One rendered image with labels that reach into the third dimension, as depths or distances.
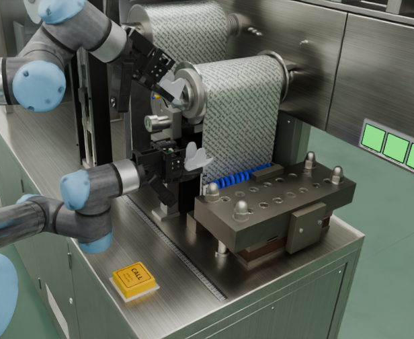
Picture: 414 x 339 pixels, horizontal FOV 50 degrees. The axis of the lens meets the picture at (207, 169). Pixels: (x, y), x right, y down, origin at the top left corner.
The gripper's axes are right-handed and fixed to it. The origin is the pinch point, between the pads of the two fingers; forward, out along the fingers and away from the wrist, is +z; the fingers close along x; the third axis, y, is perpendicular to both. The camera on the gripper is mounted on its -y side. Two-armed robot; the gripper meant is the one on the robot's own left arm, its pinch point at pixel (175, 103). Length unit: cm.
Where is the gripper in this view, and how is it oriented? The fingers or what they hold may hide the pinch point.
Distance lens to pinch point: 104.3
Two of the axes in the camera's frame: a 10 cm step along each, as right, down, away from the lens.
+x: -5.8, -4.2, 7.0
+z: 6.0, 3.7, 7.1
